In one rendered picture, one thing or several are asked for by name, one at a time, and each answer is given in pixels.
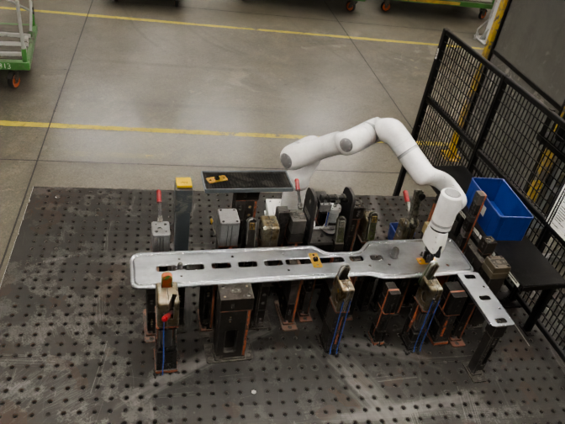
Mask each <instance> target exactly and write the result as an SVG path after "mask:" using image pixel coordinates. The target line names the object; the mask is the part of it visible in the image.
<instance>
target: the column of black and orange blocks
mask: <svg viewBox="0 0 565 424"><path fill-rule="evenodd" d="M486 198H487V194H486V193H485V192H484V191H476V193H475V194H474V197H473V201H472V203H471V206H470V208H469V210H468V211H469V212H467V213H466V214H465V215H466V218H465V220H464V222H463V225H462V228H461V230H460V232H461V233H459V234H458V237H457V240H456V242H455V243H456V244H457V245H458V247H459V248H460V250H461V251H462V253H464V250H465V248H466V245H467V243H468V240H469V238H470V236H471V234H472V232H473V228H474V226H475V224H476V222H477V220H478V217H479V215H480V212H481V210H482V207H483V205H484V202H485V200H486Z"/></svg>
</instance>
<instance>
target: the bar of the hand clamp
mask: <svg viewBox="0 0 565 424"><path fill-rule="evenodd" d="M423 199H425V195H424V191H423V190H422V189H415V190H414V194H413V198H412V201H411V205H410V209H409V216H408V221H409V227H408V228H410V223H411V220H412V218H414V224H413V225H412V226H413V227H414V228H415V227H416V223H417V220H418V216H419V212H420V206H421V202H422V200H423Z"/></svg>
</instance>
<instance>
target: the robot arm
mask: <svg viewBox="0 0 565 424"><path fill-rule="evenodd" d="M379 141H382V142H384V143H386V144H388V145H389V146H390V148H391V149H392V151H393V152H394V154H395V155H396V157H397V158H398V159H399V161H400V162H401V163H402V165H403V166H404V168H405V169H406V171H407V172H408V174H409V175H410V176H411V177H412V179H413V180H414V181H415V182H416V183H417V184H419V185H426V184H428V185H432V186H434V187H435V188H437V189H439V190H440V191H441V194H440V196H439V198H438V201H437V204H436V207H435V210H434V213H433V215H432V217H431V220H430V223H429V224H428V226H427V228H426V230H425V233H424V235H423V238H422V240H423V242H424V243H425V252H424V255H423V259H425V257H426V259H425V263H428V262H431V261H433V260H434V257H436V258H440V255H441V253H442V252H443V250H444V248H445V245H446V240H447V237H448V232H449V231H450V230H451V228H452V225H453V223H454V220H455V219H456V216H457V214H458V212H459V211H460V210H462V209H463V208H464V207H465V206H466V204H467V197H466V195H465V193H464V192H463V191H462V189H461V187H460V186H459V184H458V183H457V182H456V180H455V179H454V178H453V177H451V176H450V175H449V174H447V173H445V172H443V171H440V170H437V169H435V168H433V166H432V165H431V164H430V163H429V161H428V160H427V158H426V157H425V155H424V153H423V152H422V150H421V149H420V148H419V146H418V145H417V144H416V142H415V140H414V139H413V137H412V136H411V134H410V133H409V132H408V131H407V129H406V128H405V127H404V125H403V124H402V123H401V122H400V121H398V120H397V119H393V118H385V119H380V118H379V117H376V118H373V119H369V120H367V121H365V122H363V123H361V124H359V125H357V126H355V127H353V128H351V129H349V130H345V131H342V132H340V131H336V132H333V133H329V134H327V135H322V136H320V137H317V136H315V135H309V136H306V137H304V138H302V139H300V140H297V141H295V142H294V143H292V144H290V145H288V146H286V147H284V148H283V149H282V151H281V154H280V161H281V163H282V165H283V166H284V167H285V168H287V172H288V176H289V177H290V180H291V182H292V184H293V187H294V189H293V192H282V199H281V200H279V201H277V202H276V203H275V204H274V206H273V214H274V215H275V212H276V207H277V206H287V207H288V209H298V194H297V191H296V188H295V182H294V179H295V178H298V179H299V185H300V198H301V203H303V206H304V199H305V194H306V191H307V188H308V187H309V180H310V177H311V176H312V174H313V173H314V171H315V169H316V168H317V166H318V165H319V163H320V162H321V160H323V159H325V158H328V157H331V156H337V155H343V156H349V155H353V154H356V153H358V152H359V151H362V150H364V149H366V148H368V147H369V146H371V145H373V144H375V143H377V142H379Z"/></svg>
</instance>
